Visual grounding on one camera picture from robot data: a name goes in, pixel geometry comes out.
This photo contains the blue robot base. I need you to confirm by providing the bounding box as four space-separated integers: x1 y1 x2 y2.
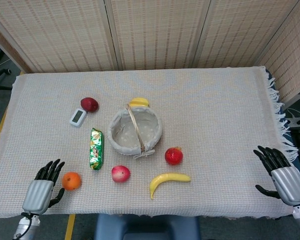
93 213 201 240

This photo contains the yellow banana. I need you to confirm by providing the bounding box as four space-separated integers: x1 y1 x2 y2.
149 172 191 200

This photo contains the dark red fruit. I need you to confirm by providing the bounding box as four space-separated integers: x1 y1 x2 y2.
80 97 99 113

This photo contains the bamboo folding screen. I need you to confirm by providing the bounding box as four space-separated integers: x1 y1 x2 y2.
0 0 300 104

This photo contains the woven basket with grey lining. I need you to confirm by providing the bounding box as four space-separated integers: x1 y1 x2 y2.
107 103 163 159

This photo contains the green snack packet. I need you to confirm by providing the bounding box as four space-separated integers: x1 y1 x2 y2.
89 127 104 172

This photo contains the orange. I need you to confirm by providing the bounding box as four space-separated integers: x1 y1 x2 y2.
61 171 82 191

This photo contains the yellow starfruit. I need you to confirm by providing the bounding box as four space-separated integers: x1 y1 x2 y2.
128 97 150 109

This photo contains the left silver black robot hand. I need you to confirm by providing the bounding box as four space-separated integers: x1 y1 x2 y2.
22 158 65 216

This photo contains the white digital timer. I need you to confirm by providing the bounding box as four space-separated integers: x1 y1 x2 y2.
69 108 88 129

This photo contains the white woven tablecloth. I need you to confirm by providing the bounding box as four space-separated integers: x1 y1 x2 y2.
0 65 300 220

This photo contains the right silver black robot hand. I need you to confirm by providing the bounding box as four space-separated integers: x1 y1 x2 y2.
253 145 300 207

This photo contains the pink peach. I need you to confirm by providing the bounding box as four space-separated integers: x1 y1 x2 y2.
111 164 131 184

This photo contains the red apple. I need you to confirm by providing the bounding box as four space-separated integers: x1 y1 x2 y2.
164 146 184 166

